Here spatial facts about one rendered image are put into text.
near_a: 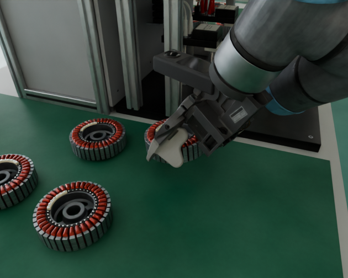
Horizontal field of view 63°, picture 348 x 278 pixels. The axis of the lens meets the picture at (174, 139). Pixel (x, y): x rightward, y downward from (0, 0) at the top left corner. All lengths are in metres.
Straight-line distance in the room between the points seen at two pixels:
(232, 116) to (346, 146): 1.78
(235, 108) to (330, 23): 0.14
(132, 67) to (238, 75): 0.36
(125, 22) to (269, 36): 0.38
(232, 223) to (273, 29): 0.30
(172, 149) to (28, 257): 0.25
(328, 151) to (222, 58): 0.40
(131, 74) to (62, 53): 0.17
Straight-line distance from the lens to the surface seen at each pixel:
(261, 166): 0.58
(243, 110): 0.36
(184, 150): 0.46
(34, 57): 0.80
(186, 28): 0.76
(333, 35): 0.30
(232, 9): 0.98
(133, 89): 0.67
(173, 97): 0.64
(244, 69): 0.32
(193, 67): 0.40
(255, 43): 0.31
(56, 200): 0.49
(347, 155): 2.05
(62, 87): 0.79
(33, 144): 0.68
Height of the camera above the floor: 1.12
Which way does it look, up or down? 36 degrees down
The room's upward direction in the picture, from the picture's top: straight up
